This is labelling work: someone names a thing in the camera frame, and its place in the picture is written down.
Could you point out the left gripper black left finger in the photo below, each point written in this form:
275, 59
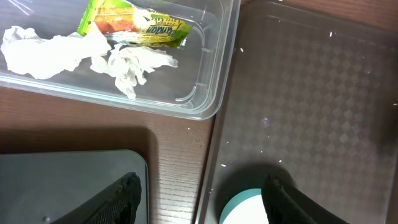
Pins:
116, 204

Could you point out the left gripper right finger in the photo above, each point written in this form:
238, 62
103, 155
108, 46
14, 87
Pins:
284, 204

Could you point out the light blue rice bowl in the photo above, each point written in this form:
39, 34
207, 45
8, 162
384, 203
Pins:
245, 207

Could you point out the white tissue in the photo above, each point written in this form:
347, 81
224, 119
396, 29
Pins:
128, 65
27, 53

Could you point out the green orange snack wrapper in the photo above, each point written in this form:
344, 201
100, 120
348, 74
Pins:
122, 22

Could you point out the black rectangular bin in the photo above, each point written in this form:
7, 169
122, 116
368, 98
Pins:
43, 187

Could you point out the brown serving tray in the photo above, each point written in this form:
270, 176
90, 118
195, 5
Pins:
311, 98

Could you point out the clear plastic bin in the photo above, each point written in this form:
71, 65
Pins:
192, 90

